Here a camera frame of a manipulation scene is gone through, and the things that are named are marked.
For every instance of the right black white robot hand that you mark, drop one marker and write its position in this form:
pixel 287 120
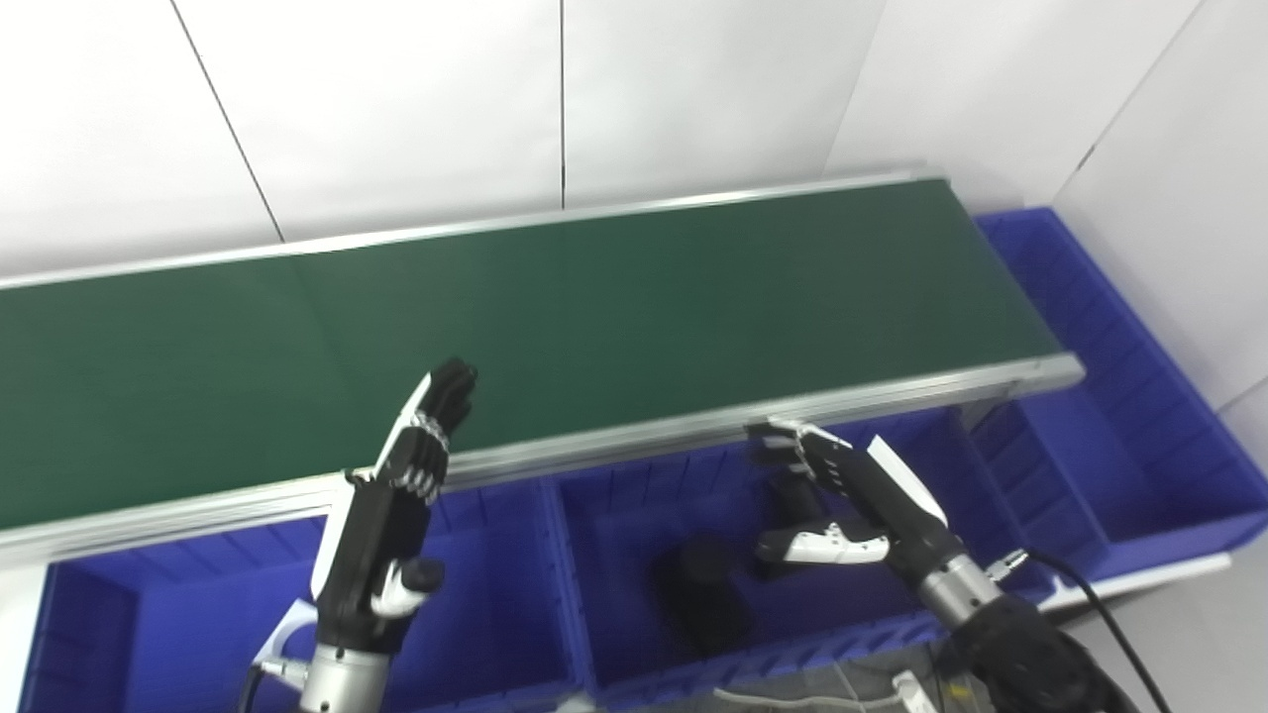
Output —
pixel 877 505

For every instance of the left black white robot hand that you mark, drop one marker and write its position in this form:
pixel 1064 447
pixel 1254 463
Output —
pixel 371 545

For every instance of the black cylinder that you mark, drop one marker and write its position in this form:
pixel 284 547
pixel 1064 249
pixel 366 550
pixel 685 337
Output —
pixel 703 594

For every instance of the blue plastic bin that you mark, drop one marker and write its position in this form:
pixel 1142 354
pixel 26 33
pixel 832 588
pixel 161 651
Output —
pixel 198 624
pixel 1119 426
pixel 634 535

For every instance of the green conveyor belt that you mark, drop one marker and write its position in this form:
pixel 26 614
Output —
pixel 594 327
pixel 644 441

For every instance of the white power strip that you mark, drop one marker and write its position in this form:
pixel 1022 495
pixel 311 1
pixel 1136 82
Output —
pixel 913 693

